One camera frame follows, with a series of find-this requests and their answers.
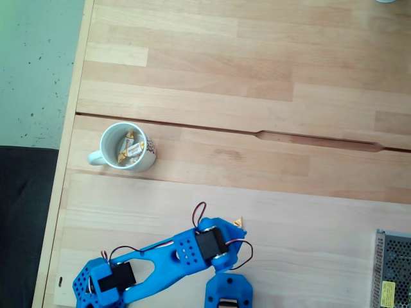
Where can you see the white-gold sweet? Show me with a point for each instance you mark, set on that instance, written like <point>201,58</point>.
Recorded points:
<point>135,148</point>
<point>238,222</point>
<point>122,157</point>
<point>129,136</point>

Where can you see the white printed mug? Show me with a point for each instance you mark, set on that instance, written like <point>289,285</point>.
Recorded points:
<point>109,144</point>

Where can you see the light wooden board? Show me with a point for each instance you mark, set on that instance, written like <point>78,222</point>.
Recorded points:
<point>305,240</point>

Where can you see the metal mesh power supply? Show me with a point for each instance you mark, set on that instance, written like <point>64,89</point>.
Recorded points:
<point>395,256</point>

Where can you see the dark grey chair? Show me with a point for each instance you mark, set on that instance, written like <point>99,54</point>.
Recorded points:
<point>22,224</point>

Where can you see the white round object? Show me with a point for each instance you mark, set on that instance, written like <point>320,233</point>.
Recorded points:
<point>385,1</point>

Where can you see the blue post base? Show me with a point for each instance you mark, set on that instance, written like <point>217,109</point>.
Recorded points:
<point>229,288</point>

